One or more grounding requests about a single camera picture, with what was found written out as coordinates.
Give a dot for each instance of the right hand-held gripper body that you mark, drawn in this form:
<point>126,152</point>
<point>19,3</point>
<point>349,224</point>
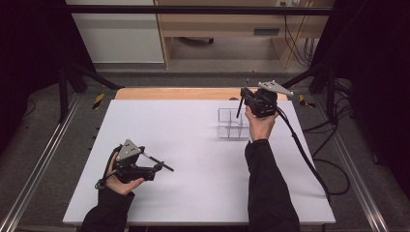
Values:
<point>266,103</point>

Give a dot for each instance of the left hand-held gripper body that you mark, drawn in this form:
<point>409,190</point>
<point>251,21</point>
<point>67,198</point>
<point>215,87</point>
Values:
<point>128,153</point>

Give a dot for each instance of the clear plastic organizer box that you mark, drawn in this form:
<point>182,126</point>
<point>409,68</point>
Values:
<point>225,129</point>

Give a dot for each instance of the person's right hand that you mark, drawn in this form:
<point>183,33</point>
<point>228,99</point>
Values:
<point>261,127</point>

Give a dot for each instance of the person's left hand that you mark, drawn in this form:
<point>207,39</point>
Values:
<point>122,187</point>

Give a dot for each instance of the yellow and black tape strip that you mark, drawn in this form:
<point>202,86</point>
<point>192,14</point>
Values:
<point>303,101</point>
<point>98,101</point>

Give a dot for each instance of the grey label on desk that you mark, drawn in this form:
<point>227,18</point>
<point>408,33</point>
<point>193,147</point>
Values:
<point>266,31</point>

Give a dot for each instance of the wooden desk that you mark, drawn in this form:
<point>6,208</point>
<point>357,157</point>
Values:
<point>222,24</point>

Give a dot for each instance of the white power strip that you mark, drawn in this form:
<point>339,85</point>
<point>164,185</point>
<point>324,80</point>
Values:
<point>291,2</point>

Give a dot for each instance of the white cabinet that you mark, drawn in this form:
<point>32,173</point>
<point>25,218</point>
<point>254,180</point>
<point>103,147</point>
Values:
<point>117,35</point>

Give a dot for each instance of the black curtain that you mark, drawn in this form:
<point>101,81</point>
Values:
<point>377,64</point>
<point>29,48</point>

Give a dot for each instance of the black metal frame stand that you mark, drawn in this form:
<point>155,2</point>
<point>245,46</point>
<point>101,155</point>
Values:
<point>331,96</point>
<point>63,93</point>

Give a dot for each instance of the aluminium floor rail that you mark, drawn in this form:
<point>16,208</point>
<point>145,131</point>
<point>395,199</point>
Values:
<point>42,161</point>
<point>351,167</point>

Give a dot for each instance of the black horizontal frame bar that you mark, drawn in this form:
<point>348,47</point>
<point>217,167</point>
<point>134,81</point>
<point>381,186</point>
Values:
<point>193,10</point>

